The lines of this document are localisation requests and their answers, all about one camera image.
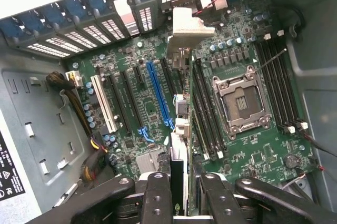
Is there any silver chipset heatsink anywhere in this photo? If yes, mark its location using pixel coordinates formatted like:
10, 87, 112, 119
135, 150, 161, 175

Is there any long black expansion slot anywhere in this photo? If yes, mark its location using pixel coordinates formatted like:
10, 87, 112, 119
107, 73, 132, 135
121, 70, 145, 129
160, 57, 176, 100

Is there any short thick black wire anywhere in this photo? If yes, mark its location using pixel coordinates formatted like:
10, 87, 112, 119
284, 5, 306, 38

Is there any grey power supply unit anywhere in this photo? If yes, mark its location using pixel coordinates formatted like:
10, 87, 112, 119
0, 58, 89, 224

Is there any metal CPU socket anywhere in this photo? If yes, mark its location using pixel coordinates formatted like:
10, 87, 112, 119
212, 65, 273, 140

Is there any white power connector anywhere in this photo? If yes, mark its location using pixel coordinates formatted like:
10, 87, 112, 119
65, 70, 84, 88

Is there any yellow black power wire bundle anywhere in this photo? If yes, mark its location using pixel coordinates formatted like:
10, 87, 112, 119
46, 70, 110, 182

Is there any green motherboard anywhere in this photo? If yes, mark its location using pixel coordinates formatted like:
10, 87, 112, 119
64, 0, 316, 182

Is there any short black expansion slot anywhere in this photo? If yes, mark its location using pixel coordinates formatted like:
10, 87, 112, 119
132, 65, 146, 92

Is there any white expansion slot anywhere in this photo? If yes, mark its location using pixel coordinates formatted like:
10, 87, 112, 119
90, 75, 118, 134

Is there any thin white wire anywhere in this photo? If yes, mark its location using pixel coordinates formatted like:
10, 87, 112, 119
280, 172, 309, 190

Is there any thin socket locking lever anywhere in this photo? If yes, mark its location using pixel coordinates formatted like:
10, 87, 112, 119
254, 48, 288, 74

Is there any open black PC case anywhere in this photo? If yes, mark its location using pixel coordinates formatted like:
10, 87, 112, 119
0, 0, 337, 224

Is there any black RAM slot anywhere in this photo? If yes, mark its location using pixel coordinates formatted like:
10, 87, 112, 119
262, 34, 296, 134
193, 58, 203, 161
195, 58, 211, 161
254, 40, 288, 135
199, 58, 227, 159
269, 33, 302, 131
276, 29, 309, 130
197, 58, 219, 161

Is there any round coin battery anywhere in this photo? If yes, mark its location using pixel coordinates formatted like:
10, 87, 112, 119
284, 154, 301, 169

